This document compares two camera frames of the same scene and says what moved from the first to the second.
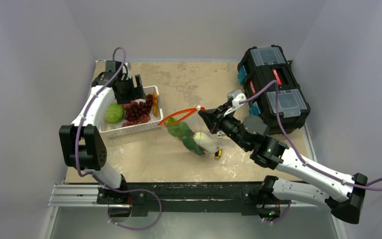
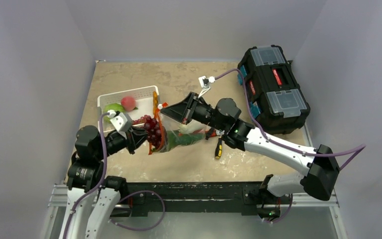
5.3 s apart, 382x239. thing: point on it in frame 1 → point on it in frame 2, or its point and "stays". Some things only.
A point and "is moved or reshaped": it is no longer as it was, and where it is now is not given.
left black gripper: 136,93 → 134,137
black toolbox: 272,88 stays
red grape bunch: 136,113 → 152,129
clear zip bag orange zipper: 189,127 is moved or reshaped
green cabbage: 114,113 stays
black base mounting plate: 185,197 stays
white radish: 207,142 → 192,126
